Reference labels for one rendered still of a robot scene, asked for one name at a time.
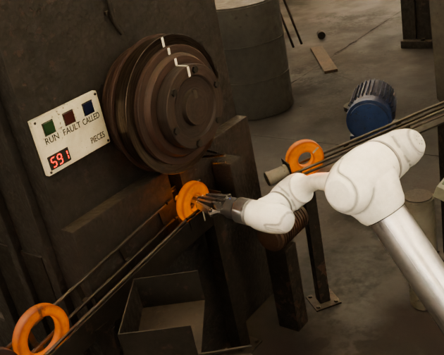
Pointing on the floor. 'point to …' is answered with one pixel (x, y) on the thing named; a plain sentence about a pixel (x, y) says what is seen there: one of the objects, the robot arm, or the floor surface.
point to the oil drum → (255, 56)
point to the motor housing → (287, 273)
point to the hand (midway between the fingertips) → (192, 198)
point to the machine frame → (94, 163)
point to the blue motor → (371, 108)
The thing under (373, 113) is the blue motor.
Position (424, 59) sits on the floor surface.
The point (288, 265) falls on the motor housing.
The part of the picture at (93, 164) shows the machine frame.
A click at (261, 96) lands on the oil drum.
